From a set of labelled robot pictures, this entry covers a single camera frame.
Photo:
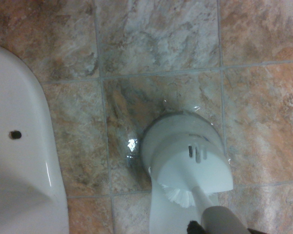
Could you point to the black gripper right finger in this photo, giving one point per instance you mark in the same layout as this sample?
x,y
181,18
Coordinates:
x,y
255,231

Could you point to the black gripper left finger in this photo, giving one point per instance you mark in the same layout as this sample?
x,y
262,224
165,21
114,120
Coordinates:
x,y
196,228

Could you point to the white toilet brush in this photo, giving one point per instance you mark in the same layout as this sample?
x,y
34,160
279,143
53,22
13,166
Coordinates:
x,y
200,202

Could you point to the white toilet brush holder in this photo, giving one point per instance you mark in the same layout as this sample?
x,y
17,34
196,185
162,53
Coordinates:
x,y
180,151

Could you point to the white toilet bowl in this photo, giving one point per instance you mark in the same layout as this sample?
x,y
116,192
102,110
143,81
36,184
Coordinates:
x,y
19,146

